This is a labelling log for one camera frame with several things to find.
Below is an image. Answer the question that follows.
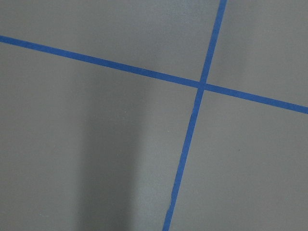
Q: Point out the long blue tape line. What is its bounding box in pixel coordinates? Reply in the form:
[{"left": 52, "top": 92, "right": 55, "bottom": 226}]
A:
[{"left": 0, "top": 36, "right": 308, "bottom": 114}]

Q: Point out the crossing blue tape line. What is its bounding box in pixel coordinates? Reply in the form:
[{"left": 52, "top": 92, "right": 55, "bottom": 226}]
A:
[{"left": 162, "top": 0, "right": 227, "bottom": 231}]

